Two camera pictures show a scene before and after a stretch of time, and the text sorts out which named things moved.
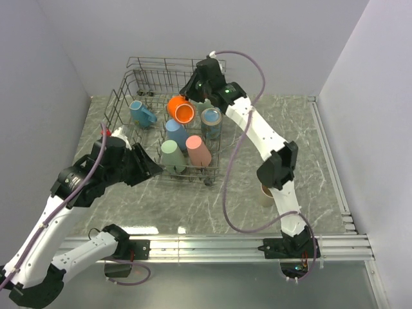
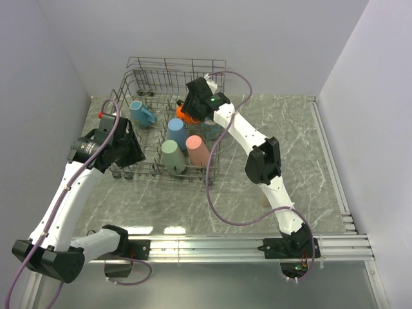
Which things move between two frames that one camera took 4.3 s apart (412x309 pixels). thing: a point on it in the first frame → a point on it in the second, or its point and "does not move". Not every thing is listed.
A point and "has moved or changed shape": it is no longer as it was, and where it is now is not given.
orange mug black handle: x=181 y=109 has moved or changed shape
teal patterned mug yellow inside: x=211 y=120 does not move
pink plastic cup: x=198 y=154 does not move
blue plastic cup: x=176 y=131 does not move
